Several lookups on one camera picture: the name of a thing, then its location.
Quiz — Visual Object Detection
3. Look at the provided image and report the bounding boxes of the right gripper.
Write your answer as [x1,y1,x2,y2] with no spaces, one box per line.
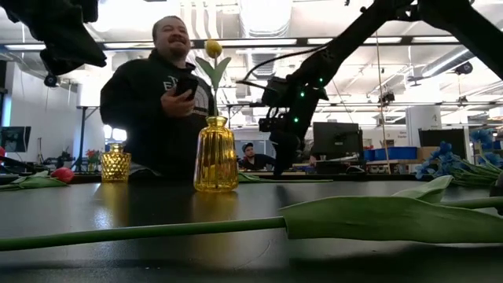
[269,76,329,177]

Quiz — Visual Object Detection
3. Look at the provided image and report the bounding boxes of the long-stemmed dark artificial tulip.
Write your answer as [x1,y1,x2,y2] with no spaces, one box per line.
[0,175,503,252]

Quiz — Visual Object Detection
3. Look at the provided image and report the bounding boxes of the blue artificial flower bunch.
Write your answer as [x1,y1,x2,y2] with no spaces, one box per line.
[414,127,503,188]

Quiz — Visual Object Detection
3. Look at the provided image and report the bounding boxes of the tall amber glass vase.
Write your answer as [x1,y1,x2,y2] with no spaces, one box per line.
[193,115,240,193]

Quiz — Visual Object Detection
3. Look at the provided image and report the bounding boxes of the small amber glass vase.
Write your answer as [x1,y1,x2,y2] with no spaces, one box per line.
[101,143,132,183]

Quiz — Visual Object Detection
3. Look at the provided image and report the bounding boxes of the seated person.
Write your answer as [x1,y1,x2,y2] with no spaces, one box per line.
[237,141,278,172]

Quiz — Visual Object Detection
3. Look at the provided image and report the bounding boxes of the black computer monitor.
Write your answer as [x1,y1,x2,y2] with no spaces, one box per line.
[313,121,365,156]

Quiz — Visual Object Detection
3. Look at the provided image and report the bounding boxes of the background work table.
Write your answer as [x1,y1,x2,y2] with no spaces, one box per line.
[292,158,447,175]

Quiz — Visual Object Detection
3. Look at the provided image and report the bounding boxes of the large blue plastic bin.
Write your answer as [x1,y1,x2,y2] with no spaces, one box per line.
[375,146,418,161]

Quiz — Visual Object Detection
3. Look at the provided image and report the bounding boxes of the person's hand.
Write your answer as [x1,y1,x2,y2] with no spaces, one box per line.
[160,84,197,119]

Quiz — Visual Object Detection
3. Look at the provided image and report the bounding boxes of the black smartphone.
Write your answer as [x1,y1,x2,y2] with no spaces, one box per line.
[174,76,200,101]

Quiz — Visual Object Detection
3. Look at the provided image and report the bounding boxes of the bright yellow artificial tulip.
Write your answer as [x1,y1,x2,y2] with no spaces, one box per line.
[195,39,233,119]

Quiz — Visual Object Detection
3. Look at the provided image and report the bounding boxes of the standing person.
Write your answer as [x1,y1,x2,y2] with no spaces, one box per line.
[99,15,217,184]

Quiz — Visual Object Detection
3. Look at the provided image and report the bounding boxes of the brown cardboard box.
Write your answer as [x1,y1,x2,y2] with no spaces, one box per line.
[417,146,441,160]

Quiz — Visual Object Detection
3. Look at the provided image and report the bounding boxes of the large black panel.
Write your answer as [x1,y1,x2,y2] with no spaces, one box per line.
[418,128,468,166]

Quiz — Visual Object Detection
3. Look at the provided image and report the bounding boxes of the black overhead light bar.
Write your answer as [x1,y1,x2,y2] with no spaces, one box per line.
[0,35,461,51]

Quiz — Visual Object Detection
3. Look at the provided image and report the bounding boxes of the dark side monitor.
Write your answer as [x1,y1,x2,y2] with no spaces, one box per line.
[0,126,32,153]

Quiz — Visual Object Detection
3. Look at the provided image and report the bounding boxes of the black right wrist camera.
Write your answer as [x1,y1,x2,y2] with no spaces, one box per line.
[258,75,294,134]

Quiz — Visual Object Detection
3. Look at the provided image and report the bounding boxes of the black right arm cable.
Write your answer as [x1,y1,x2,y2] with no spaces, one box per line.
[235,43,329,86]

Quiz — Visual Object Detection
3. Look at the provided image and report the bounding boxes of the black table frame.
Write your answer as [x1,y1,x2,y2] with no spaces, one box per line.
[0,172,503,185]

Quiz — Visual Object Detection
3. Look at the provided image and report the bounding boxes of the thin hanging rope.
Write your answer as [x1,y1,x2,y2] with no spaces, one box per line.
[373,31,391,174]

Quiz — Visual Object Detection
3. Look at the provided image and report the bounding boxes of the silver ventilation duct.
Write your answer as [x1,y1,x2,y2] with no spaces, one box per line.
[422,45,488,78]

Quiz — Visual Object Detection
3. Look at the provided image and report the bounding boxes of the black metal stand frame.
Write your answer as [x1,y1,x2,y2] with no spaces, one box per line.
[76,105,100,174]

